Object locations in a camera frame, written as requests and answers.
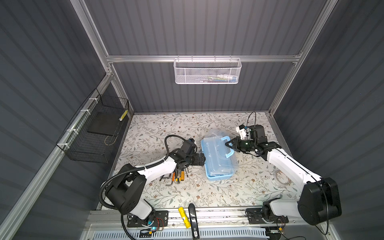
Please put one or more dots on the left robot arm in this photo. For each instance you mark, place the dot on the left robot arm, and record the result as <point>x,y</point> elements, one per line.
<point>123,191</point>

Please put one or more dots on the yellow marker on rail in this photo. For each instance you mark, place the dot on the yellow marker on rail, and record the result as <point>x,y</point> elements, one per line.
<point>184,217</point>

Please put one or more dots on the black wire basket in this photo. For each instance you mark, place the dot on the black wire basket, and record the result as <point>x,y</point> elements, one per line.
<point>79,145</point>

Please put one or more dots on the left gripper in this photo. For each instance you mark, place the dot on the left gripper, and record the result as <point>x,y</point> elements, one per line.
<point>196,162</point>

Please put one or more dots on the black handle tool on rail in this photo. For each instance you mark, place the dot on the black handle tool on rail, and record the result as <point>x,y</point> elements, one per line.
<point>193,221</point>

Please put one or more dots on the black pad in basket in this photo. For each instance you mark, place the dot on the black pad in basket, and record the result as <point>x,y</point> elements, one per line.
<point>105,124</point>

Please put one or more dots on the blue plastic tool box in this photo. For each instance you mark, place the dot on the blue plastic tool box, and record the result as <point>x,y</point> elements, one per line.
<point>221,162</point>

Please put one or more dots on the clear tape roll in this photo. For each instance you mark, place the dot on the clear tape roll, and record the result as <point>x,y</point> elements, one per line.
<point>281,179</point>

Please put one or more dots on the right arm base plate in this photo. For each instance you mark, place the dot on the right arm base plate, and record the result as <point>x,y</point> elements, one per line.
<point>264,216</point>

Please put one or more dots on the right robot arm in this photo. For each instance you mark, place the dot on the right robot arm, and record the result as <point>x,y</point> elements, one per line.
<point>319,197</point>

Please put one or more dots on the white wire mesh basket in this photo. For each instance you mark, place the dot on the white wire mesh basket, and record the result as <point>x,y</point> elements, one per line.
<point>207,71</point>

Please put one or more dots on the yellow tube in basket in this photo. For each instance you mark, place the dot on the yellow tube in basket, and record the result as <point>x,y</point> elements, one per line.
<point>123,115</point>

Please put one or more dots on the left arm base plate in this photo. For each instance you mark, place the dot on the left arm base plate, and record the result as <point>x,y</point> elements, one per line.
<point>155,219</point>

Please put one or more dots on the black yellow screwdriver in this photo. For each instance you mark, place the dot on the black yellow screwdriver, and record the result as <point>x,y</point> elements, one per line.
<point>182,175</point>

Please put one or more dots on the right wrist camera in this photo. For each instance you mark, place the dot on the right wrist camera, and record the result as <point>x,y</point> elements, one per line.
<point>243,132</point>

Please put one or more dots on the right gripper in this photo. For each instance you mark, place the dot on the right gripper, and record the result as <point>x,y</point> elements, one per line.
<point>236,140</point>

